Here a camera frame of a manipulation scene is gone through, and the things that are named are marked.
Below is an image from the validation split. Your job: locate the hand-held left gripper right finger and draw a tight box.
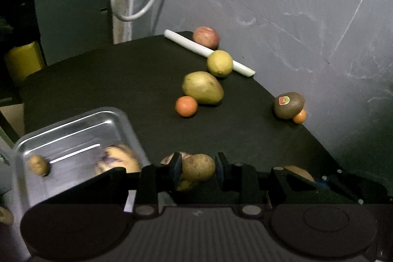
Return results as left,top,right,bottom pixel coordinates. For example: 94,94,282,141
215,152,361,216

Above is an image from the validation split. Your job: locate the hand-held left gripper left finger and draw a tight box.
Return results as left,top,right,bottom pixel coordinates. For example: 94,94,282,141
31,152,184,217

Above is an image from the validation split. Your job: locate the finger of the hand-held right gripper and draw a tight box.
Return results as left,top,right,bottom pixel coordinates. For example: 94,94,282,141
319,169,388,205

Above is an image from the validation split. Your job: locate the small brown round fruit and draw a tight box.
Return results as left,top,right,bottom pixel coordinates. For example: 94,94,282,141
182,153,216,183
28,154,51,177

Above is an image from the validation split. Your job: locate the brown kiwi with sticker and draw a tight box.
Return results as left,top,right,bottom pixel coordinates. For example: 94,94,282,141
274,92,306,121

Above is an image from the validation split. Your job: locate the small orange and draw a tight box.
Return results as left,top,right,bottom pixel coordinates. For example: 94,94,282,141
292,109,307,124
175,96,198,118

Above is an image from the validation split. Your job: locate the yellow lemon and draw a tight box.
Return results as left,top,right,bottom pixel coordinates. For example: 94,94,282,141
207,50,234,78

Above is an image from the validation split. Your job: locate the grey cabinet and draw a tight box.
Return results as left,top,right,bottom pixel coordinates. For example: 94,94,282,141
33,0,114,66

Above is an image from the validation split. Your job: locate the striped pepino melon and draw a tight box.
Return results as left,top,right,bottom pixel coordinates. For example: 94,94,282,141
94,144,142,176
160,152,197,191

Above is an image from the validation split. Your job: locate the white tube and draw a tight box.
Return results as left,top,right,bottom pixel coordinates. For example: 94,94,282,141
164,29,256,77

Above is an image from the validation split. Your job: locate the yellow-green mango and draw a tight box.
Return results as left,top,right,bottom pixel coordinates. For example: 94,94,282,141
182,71,224,106

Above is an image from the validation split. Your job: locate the metal tray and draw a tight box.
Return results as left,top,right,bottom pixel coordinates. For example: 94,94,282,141
13,107,152,210

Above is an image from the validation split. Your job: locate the red apple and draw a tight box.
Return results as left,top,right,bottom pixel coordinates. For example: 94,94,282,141
192,26,220,51

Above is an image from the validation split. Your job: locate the tan round fruit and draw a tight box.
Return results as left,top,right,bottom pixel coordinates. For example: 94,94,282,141
284,166,315,183

